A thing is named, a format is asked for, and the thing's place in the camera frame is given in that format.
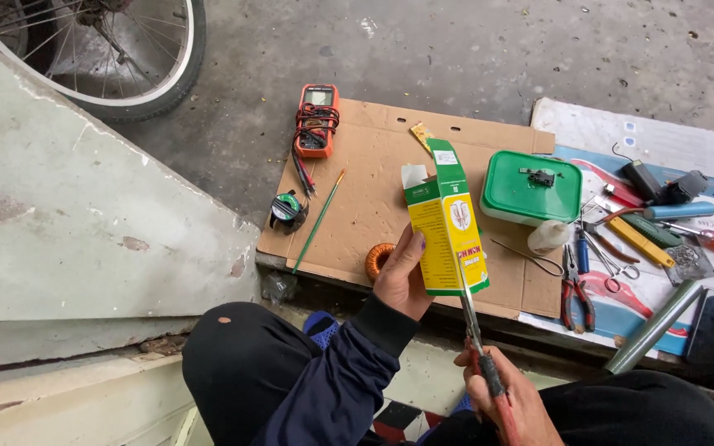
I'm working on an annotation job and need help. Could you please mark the small yellow packet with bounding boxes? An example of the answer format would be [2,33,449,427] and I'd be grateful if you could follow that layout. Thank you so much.
[409,121,436,154]

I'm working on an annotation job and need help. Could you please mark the person's right leg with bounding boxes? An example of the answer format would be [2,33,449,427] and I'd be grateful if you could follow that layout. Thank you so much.
[422,370,714,446]

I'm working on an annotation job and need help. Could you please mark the white squeeze bottle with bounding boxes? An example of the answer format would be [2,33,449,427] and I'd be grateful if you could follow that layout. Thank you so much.
[527,219,571,256]

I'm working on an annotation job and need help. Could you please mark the yellow green carton box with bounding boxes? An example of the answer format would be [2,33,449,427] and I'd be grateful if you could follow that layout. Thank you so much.
[401,138,491,297]

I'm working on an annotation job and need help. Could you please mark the orange multimeter with leads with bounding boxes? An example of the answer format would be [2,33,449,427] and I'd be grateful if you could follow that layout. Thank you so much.
[290,83,340,200]

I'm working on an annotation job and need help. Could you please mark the green lidded plastic container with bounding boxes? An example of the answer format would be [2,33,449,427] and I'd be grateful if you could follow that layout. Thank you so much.
[480,150,583,228]

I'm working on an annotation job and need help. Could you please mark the light blue tube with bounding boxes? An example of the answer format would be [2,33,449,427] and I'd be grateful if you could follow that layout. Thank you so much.
[643,201,714,222]

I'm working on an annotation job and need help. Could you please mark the small black electrical part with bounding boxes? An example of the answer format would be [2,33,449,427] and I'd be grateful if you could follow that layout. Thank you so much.
[519,167,557,188]

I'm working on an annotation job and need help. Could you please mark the red handled scissors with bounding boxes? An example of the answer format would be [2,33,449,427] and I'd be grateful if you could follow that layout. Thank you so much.
[456,254,523,446]

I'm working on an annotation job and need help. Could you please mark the blue handled tool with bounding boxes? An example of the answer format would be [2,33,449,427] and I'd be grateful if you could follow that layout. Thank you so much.
[576,228,591,275]

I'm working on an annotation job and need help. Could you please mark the red cutter tool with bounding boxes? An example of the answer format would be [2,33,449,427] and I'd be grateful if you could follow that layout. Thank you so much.
[602,183,645,209]

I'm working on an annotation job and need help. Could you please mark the brown handled pliers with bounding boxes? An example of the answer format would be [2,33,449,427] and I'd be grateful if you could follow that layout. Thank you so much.
[582,207,645,265]

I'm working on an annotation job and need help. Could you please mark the person's right hand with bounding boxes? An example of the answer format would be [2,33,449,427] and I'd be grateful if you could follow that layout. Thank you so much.
[454,347,550,446]

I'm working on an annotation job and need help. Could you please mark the person's left hand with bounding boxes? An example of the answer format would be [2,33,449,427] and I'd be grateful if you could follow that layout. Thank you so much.
[373,224,436,322]

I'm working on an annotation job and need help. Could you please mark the copper wire toroid coil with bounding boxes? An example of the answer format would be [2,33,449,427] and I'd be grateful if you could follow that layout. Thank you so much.
[365,243,397,282]

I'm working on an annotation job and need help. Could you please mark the small metal scissors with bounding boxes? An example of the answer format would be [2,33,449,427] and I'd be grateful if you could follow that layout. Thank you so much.
[582,229,641,294]

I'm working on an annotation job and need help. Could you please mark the brown cardboard sheet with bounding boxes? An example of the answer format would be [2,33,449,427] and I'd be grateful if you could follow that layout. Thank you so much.
[257,98,564,320]

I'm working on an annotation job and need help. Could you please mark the person's leg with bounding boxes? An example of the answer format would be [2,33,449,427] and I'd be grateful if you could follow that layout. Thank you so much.
[181,301,324,446]
[422,370,714,446]

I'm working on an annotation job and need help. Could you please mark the red black pliers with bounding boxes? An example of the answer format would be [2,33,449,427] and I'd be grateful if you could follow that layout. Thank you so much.
[559,244,596,333]

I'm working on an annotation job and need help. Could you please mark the solder wire spool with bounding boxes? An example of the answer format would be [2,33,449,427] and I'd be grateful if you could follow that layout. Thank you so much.
[269,190,310,235]

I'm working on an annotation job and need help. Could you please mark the black power adapter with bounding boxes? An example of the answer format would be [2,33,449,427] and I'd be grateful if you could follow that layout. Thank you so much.
[611,142,663,202]

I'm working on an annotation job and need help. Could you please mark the plastic bag of small parts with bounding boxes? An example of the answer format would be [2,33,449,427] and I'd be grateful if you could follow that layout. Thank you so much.
[664,235,714,287]

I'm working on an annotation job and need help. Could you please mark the yellow utility knife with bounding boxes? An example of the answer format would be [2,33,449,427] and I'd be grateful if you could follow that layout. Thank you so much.
[594,197,676,268]

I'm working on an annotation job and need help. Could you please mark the green utility knife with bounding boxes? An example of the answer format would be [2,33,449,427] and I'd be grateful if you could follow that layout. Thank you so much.
[636,212,684,249]

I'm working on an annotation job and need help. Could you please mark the grey metal pipe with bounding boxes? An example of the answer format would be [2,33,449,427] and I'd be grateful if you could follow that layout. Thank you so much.
[605,280,704,375]

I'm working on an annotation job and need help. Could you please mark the green paintbrush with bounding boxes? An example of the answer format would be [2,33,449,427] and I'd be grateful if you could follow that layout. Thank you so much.
[290,168,347,275]

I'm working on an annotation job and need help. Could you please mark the blue slipper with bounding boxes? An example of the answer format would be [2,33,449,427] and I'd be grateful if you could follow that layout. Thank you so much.
[302,310,342,351]

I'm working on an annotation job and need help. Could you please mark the grey black device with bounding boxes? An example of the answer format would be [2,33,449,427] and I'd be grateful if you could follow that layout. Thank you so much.
[657,170,709,206]

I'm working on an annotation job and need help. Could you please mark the bicycle wheel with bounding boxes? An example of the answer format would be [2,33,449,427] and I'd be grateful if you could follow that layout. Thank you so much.
[0,0,207,123]

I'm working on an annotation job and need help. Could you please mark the red black patterned mat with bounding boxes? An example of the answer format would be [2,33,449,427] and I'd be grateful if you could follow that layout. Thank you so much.
[372,399,446,444]

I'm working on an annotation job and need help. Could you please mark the printed poster sheet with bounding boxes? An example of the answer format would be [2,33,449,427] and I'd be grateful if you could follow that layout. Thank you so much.
[518,97,714,372]

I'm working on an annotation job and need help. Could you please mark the person's left leg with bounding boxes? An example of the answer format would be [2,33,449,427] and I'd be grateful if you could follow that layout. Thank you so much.
[181,301,324,446]

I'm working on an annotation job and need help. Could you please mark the clear plastic scrap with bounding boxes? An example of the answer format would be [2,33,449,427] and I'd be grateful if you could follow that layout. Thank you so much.
[262,270,298,304]

